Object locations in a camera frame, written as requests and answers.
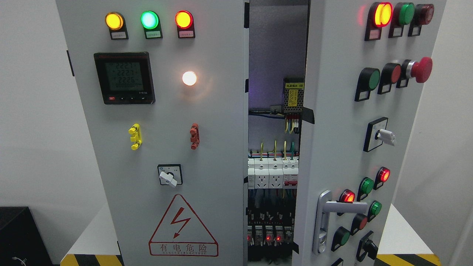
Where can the grey cabinet door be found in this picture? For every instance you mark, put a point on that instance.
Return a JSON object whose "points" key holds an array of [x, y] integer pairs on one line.
{"points": [[355, 49], [213, 174]]}

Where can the red terminal connector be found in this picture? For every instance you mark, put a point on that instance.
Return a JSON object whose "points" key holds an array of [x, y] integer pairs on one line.
{"points": [[194, 136]]}

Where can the white glowing indicator lamp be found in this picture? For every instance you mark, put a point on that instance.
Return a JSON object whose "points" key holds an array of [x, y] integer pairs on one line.
{"points": [[189, 78]]}

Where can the metal mesh power supply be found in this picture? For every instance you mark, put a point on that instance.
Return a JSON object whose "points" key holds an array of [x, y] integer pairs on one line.
{"points": [[293, 94]]}

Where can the yellow terminal connector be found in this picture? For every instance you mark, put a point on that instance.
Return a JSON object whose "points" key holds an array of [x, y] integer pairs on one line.
{"points": [[136, 137]]}

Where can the relay row with red leds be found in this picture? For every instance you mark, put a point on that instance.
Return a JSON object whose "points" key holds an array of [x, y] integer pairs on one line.
{"points": [[269, 235]]}

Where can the red electric warning sticker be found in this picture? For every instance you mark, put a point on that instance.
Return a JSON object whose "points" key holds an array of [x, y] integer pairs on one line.
{"points": [[181, 232]]}

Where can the black digital power meter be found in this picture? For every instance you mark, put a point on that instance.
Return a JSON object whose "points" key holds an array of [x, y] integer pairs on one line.
{"points": [[125, 78]]}

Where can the red indicator lamp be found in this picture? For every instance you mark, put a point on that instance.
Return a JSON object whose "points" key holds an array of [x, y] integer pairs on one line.
{"points": [[185, 24]]}

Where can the green indicator lamp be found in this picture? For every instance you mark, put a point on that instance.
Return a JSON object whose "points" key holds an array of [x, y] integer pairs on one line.
{"points": [[151, 25]]}

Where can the yellow indicator lamp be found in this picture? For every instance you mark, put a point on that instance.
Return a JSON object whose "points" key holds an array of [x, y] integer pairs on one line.
{"points": [[116, 25]]}

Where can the red emergency stop button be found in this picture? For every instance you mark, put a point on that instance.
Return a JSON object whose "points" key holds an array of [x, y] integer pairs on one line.
{"points": [[420, 70]]}

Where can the black box lower left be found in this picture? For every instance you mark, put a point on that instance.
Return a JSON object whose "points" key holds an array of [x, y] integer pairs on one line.
{"points": [[20, 241]]}

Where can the silver door handle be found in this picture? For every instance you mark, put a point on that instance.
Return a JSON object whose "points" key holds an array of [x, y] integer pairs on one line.
{"points": [[325, 206]]}

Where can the right door rotary switch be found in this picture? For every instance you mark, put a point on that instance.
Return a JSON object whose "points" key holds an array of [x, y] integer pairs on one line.
{"points": [[377, 134]]}

